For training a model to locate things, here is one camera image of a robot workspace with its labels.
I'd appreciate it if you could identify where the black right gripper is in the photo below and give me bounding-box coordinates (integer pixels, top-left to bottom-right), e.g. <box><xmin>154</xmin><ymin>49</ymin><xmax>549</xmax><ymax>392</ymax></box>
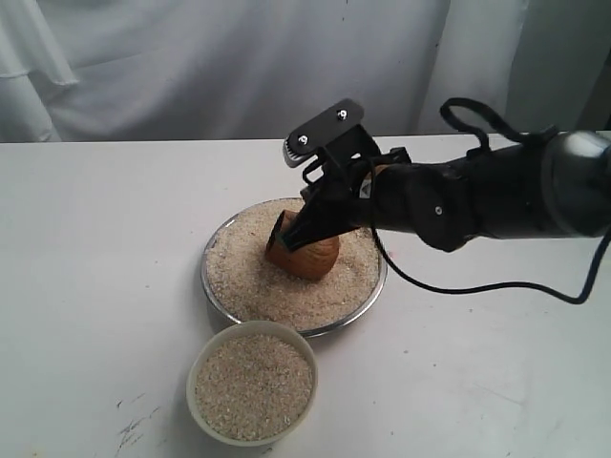
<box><xmin>267</xmin><ymin>124</ymin><xmax>411</xmax><ymax>251</ymax></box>

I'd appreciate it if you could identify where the brown wooden cup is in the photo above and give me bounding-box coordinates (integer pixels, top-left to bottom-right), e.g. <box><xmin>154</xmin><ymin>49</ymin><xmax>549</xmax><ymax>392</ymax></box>
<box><xmin>264</xmin><ymin>210</ymin><xmax>341</xmax><ymax>281</ymax></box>

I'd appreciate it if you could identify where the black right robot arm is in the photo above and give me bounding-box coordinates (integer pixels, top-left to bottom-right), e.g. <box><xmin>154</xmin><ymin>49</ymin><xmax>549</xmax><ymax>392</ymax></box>
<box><xmin>270</xmin><ymin>126</ymin><xmax>610</xmax><ymax>252</ymax></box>

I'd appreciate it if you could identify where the rice heap on plate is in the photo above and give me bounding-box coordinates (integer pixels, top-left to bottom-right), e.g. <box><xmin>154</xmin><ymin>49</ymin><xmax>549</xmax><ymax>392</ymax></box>
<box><xmin>205</xmin><ymin>199</ymin><xmax>381</xmax><ymax>331</ymax></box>

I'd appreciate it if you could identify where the white ceramic bowl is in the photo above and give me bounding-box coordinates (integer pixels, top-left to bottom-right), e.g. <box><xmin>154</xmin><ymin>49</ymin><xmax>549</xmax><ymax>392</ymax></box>
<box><xmin>185</xmin><ymin>321</ymin><xmax>318</xmax><ymax>448</ymax></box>

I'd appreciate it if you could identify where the round metal plate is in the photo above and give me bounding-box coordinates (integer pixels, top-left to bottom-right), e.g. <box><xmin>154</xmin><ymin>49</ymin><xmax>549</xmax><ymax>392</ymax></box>
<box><xmin>200</xmin><ymin>195</ymin><xmax>389</xmax><ymax>339</ymax></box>

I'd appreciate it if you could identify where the white backdrop cloth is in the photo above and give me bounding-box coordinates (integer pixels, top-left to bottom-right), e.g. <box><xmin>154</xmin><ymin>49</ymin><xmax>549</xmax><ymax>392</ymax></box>
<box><xmin>1</xmin><ymin>1</ymin><xmax>610</xmax><ymax>142</ymax></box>

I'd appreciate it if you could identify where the black camera cable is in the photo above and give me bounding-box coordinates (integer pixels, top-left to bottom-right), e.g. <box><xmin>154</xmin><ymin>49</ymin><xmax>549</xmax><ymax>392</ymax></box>
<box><xmin>352</xmin><ymin>97</ymin><xmax>611</xmax><ymax>304</ymax></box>

